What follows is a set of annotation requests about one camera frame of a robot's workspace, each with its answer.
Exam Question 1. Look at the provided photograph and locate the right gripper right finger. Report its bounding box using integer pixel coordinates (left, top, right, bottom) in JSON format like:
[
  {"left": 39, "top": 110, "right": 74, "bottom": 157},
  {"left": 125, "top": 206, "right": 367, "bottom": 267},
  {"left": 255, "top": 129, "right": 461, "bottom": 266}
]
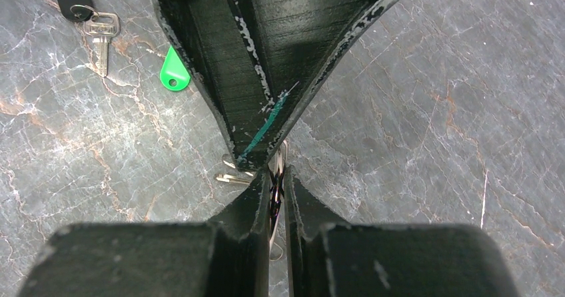
[{"left": 283, "top": 166, "right": 518, "bottom": 296}]

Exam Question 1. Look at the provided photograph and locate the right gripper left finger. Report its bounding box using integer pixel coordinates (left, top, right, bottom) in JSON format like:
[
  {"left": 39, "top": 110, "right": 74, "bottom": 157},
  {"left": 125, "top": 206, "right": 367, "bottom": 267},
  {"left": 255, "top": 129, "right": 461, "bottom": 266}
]
[{"left": 19, "top": 172, "right": 270, "bottom": 296}]

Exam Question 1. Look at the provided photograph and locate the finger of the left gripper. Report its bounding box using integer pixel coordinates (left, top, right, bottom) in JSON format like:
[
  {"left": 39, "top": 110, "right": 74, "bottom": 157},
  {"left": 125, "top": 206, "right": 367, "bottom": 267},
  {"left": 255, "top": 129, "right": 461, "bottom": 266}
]
[
  {"left": 154, "top": 0, "right": 276, "bottom": 170},
  {"left": 229, "top": 0, "right": 399, "bottom": 163}
]

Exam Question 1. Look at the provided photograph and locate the key with green tag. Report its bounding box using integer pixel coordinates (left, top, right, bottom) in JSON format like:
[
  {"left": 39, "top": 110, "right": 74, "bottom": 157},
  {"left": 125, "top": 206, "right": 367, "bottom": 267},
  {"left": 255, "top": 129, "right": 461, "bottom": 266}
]
[{"left": 159, "top": 46, "right": 191, "bottom": 91}]

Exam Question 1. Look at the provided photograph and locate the keyring with bunch of keys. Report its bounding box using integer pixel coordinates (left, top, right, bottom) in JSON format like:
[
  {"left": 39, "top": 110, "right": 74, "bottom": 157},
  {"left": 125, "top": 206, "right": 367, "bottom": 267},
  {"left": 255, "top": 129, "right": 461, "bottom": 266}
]
[{"left": 215, "top": 139, "right": 288, "bottom": 262}]

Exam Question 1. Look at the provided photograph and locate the key with black tag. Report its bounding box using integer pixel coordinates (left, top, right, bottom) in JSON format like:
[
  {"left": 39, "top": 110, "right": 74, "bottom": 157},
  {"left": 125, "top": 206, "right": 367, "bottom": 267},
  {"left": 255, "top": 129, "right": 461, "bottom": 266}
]
[{"left": 57, "top": 0, "right": 121, "bottom": 78}]

